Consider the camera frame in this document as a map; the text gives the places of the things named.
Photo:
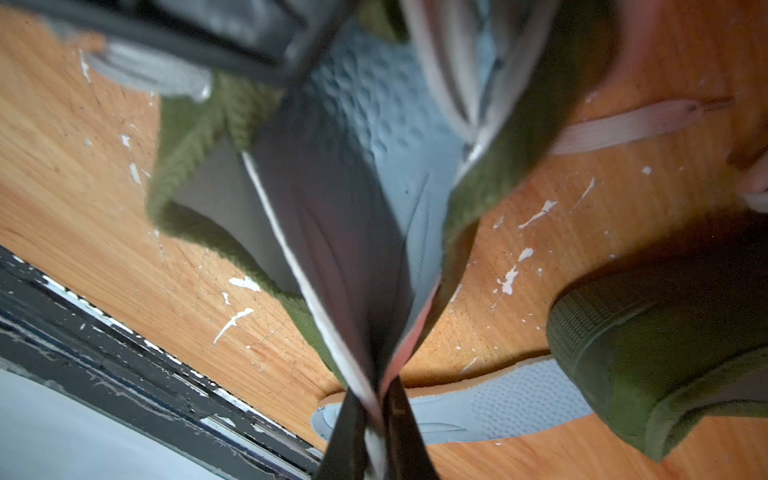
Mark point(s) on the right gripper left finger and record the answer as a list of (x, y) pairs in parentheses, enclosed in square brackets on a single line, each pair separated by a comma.
[(345, 457)]

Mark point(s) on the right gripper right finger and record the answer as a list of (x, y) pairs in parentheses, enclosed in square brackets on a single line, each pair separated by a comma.
[(407, 455)]

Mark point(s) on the green shoe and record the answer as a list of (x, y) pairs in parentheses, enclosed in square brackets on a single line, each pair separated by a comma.
[(654, 350), (534, 60)]

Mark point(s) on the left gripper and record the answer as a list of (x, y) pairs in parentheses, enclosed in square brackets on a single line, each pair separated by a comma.
[(274, 42)]

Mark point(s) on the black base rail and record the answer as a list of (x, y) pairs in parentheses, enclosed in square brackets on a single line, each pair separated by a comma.
[(59, 340)]

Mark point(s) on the grey insole being inserted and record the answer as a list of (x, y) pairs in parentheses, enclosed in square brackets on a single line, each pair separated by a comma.
[(355, 171)]

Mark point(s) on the grey insole on table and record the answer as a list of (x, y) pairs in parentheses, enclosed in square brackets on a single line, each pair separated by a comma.
[(528, 397)]

